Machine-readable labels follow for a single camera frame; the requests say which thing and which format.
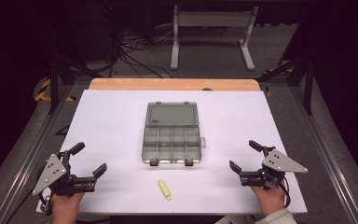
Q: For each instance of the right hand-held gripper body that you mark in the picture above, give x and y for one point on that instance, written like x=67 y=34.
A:
x=281 y=162

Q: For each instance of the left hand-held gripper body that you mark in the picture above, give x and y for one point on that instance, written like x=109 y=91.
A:
x=50 y=172

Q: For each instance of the person's left hand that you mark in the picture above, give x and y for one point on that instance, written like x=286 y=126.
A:
x=65 y=207

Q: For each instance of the person's right hand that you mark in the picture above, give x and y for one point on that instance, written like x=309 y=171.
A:
x=270 y=200

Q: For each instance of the white table mat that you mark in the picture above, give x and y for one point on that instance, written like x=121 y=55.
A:
x=112 y=124

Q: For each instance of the person's light clothing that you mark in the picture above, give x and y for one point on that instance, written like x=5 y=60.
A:
x=234 y=220

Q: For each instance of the yellow black floor tape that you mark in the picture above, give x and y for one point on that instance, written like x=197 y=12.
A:
x=272 y=71
x=45 y=93

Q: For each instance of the small yellow plastic stick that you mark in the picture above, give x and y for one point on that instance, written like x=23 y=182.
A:
x=164 y=189

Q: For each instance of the black metal stand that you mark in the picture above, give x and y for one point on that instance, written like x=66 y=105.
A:
x=307 y=84
x=54 y=84

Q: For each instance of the grey clear compartment box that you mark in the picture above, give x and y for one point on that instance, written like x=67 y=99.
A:
x=171 y=124

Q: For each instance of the aluminium floor rail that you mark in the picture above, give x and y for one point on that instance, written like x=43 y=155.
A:
x=34 y=155
x=326 y=149

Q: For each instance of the white metal desk frame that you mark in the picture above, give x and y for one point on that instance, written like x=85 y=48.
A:
x=211 y=19

